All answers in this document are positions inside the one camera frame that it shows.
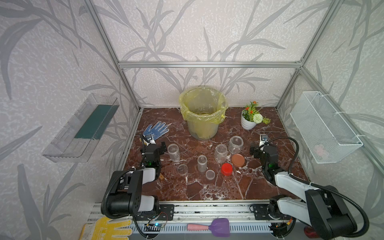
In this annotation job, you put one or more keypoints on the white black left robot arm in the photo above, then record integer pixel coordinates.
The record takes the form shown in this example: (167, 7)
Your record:
(123, 196)

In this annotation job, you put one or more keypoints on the white wire mesh basket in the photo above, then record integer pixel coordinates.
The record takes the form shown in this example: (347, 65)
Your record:
(320, 123)

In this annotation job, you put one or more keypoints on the brown-lidded oatmeal jar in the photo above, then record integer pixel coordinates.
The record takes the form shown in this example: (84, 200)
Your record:
(236, 144)

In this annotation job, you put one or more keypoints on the glass jar with oatmeal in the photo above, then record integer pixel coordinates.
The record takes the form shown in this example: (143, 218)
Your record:
(174, 152)

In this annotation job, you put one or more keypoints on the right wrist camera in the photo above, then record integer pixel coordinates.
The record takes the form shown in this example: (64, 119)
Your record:
(263, 139)

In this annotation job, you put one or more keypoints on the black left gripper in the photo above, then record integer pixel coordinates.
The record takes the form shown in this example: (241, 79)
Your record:
(159, 148)

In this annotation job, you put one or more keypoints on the potted artificial flower plant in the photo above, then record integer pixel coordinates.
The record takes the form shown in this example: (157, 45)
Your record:
(251, 116)

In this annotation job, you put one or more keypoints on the yellow dotted glove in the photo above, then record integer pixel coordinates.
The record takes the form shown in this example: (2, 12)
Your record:
(107, 229)

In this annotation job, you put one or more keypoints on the purple pink-handled scoop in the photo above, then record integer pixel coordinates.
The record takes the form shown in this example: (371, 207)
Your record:
(218, 227)

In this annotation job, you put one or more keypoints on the brown jar lid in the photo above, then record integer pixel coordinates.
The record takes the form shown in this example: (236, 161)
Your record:
(238, 160)

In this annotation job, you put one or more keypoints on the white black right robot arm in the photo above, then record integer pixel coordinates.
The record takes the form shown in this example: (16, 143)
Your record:
(329, 213)

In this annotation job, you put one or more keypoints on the red jar lid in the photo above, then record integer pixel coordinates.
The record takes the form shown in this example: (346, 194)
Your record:
(227, 169)

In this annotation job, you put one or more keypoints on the small oatmeal jar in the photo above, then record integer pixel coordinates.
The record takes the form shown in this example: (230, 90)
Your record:
(202, 163)

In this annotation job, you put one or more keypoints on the pink item in basket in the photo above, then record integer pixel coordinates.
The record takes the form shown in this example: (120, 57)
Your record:
(321, 151)

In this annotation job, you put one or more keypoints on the yellow plastic bin liner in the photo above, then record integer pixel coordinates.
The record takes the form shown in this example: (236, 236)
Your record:
(203, 104)

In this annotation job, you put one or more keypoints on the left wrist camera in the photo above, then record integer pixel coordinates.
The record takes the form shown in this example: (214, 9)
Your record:
(148, 139)

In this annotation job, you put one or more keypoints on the red-lidded oatmeal jar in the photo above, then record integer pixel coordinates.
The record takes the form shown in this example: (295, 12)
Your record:
(221, 152)

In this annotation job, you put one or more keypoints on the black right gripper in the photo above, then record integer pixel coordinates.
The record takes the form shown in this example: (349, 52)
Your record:
(257, 150)

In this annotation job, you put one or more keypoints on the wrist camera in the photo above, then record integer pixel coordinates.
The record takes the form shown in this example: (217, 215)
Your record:
(148, 139)
(263, 139)

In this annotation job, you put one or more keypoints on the clear plastic jar lid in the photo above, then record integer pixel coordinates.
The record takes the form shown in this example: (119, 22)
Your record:
(210, 174)
(182, 170)

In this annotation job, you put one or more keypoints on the clear plastic wall shelf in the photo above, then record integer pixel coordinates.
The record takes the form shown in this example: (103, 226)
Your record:
(78, 139)

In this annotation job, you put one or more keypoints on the red black handheld tool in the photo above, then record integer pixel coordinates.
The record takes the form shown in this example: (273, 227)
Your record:
(310, 232)

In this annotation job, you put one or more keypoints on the blue dotted white work glove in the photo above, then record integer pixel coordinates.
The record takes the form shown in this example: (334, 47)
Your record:
(156, 131)

